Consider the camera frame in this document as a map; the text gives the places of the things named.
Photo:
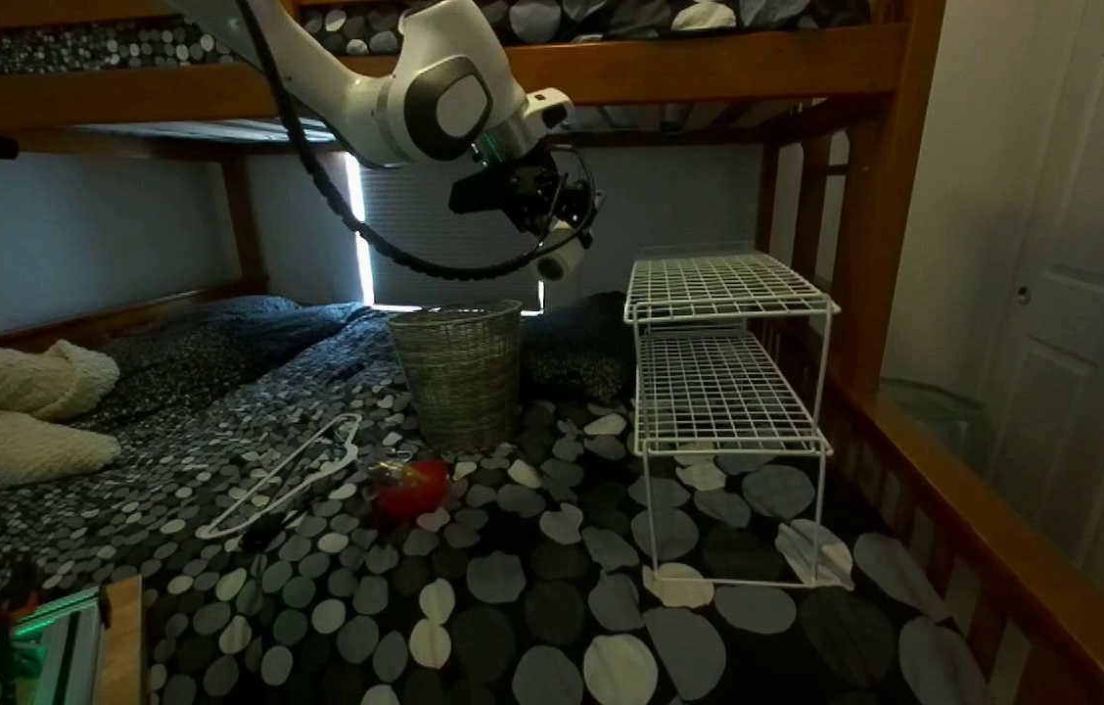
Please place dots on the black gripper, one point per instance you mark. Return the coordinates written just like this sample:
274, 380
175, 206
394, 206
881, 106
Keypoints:
532, 189

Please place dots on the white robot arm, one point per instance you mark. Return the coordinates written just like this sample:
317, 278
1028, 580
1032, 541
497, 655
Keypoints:
420, 90

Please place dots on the red lint roller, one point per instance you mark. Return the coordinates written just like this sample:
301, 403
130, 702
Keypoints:
407, 490

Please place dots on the woven grey waste basket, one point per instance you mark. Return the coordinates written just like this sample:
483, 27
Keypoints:
459, 376

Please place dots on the spotted bunk mattress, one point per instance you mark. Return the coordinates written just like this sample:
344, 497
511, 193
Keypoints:
604, 18

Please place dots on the grey spotted bedspread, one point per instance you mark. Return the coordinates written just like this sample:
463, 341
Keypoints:
513, 561

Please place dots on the white clothes hanger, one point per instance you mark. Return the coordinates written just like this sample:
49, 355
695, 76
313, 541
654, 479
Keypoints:
280, 477

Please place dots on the clear plastic bin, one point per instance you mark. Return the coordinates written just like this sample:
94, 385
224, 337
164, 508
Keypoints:
934, 419

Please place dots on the white panel door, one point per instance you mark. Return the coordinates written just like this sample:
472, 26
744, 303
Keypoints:
1087, 299

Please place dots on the beige folded blanket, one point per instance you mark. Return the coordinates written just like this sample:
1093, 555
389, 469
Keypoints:
18, 403

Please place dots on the light wooden board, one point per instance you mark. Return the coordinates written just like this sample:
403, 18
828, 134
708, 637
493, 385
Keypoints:
121, 641

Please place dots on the green framed device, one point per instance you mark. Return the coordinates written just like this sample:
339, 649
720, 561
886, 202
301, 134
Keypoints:
35, 649

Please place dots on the wooden bunk bed frame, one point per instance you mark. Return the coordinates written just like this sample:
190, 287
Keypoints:
877, 196

